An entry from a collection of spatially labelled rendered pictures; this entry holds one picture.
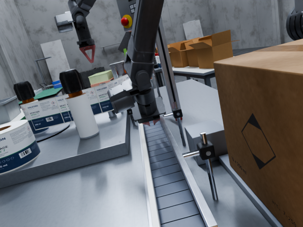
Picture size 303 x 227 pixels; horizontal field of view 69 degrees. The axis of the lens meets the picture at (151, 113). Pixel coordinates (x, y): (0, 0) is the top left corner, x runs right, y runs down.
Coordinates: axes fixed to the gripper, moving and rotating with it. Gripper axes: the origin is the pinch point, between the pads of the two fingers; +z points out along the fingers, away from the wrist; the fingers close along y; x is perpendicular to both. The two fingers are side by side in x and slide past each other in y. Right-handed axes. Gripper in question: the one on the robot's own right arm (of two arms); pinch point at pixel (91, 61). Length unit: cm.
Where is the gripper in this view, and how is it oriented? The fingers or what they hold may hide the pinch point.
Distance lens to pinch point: 108.7
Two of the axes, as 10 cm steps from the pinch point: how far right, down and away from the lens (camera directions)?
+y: 1.3, 2.6, -9.6
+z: 2.2, 9.3, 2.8
